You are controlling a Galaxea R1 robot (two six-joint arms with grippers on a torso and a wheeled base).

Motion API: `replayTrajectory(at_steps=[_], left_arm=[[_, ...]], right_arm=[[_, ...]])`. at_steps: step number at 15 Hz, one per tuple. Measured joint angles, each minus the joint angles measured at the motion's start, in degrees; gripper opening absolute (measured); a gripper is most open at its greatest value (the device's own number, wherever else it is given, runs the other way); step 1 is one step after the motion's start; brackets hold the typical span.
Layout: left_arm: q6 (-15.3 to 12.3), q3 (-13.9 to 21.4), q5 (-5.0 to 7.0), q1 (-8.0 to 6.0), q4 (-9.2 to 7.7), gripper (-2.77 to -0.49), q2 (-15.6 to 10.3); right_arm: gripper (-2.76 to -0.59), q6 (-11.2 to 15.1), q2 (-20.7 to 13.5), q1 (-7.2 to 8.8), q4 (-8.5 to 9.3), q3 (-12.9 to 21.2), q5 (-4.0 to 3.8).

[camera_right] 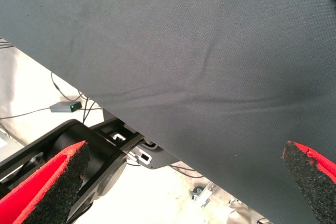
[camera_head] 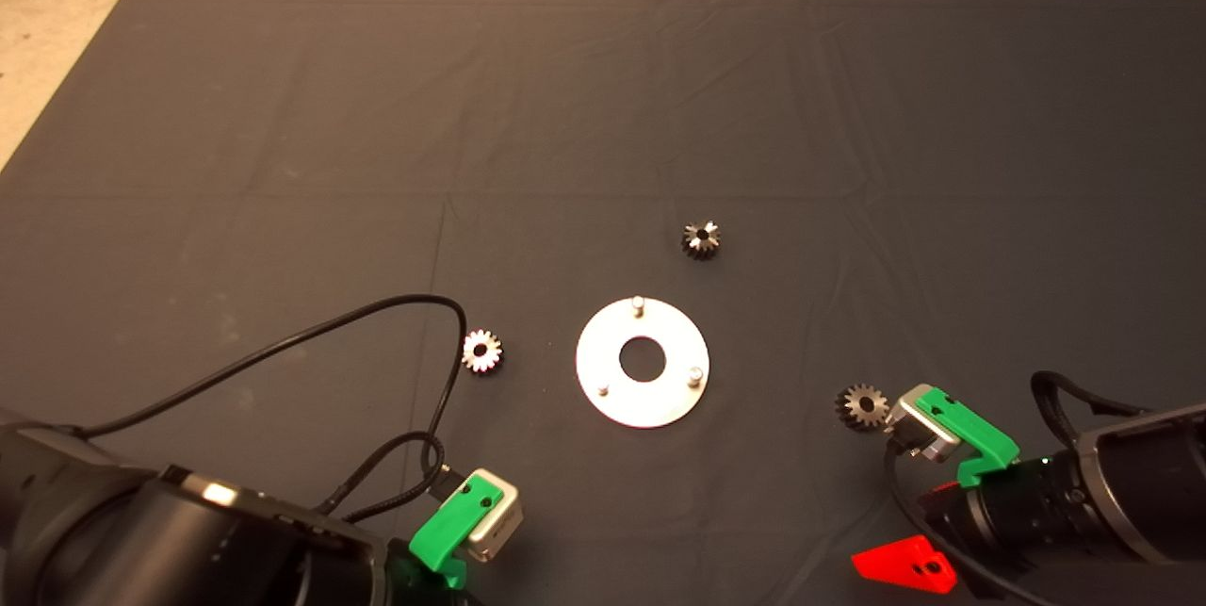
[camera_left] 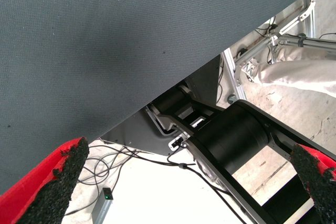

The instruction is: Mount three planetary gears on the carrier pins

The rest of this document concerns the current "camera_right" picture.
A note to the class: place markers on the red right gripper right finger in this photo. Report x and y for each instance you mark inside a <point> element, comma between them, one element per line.
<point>315,182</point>

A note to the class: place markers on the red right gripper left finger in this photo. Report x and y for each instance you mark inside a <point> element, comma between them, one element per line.
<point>39,190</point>

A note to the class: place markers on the grey adapter box green light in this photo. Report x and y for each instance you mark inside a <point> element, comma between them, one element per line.
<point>63,107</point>

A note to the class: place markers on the small caster wheel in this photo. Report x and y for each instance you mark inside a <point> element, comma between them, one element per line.
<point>196,192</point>

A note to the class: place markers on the dark grey table cloth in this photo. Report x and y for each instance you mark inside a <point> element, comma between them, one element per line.
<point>183,51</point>

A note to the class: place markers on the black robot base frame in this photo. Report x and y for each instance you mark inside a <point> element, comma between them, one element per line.
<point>105,155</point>

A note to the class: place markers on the aluminium table frame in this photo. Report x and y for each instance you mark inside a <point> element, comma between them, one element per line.
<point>206,195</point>

